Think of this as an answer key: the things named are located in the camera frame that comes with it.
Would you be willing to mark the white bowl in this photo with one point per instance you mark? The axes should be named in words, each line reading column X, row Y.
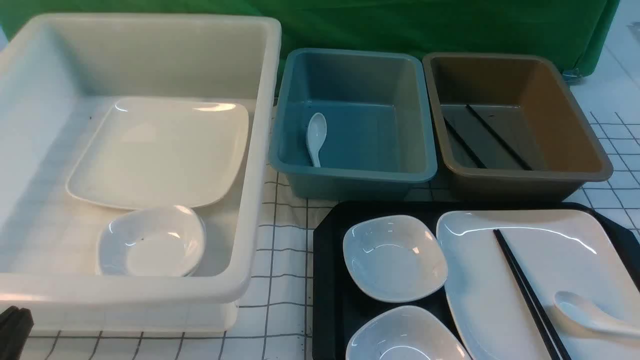
column 167, row 241
column 394, row 259
column 405, row 333

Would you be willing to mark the large white rice plate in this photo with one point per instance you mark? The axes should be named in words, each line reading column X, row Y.
column 558, row 250

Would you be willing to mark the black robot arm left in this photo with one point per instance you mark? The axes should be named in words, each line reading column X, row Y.
column 15, row 326

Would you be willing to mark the white square plate in bin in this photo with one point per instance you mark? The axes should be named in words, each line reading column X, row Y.
column 154, row 151

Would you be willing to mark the blue plastic bin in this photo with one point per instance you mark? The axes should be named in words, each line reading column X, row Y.
column 380, row 134

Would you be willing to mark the white checked tablecloth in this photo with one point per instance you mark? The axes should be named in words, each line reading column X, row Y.
column 274, row 318

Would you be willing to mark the white bowl in bin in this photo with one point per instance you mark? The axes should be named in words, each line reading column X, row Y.
column 167, row 241

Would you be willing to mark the large white plastic bin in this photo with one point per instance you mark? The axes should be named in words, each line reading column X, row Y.
column 49, row 238

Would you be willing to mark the brown plastic bin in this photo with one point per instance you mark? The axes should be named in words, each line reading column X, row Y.
column 525, row 99

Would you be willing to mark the black chopstick in brown bin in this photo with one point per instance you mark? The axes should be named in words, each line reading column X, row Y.
column 499, row 139

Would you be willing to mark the metal clip on backdrop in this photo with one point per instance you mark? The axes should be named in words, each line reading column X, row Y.
column 572, row 75

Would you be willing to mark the green cloth backdrop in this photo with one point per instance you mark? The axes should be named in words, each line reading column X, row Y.
column 237, row 47

